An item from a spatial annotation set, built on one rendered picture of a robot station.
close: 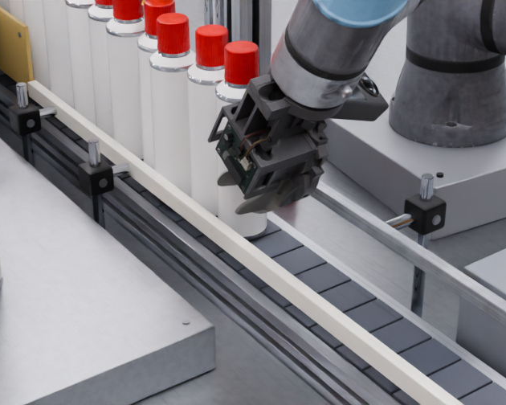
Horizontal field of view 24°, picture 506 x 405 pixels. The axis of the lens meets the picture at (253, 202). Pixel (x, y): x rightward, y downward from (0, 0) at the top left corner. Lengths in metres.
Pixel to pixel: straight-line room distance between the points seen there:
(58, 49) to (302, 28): 0.56
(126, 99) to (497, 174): 0.42
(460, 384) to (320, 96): 0.28
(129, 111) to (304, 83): 0.40
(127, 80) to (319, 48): 0.42
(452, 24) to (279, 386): 0.47
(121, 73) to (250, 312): 0.33
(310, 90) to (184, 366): 0.29
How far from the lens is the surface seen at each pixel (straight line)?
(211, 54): 1.16
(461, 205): 1.32
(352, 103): 1.06
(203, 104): 1.18
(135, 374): 1.06
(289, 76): 0.97
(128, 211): 1.31
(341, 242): 1.30
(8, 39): 1.54
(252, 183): 1.03
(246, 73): 1.13
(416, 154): 1.35
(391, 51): 1.79
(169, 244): 1.24
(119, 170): 1.29
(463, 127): 1.36
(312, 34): 0.93
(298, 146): 1.04
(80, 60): 1.41
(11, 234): 1.24
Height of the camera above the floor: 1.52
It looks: 30 degrees down
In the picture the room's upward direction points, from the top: straight up
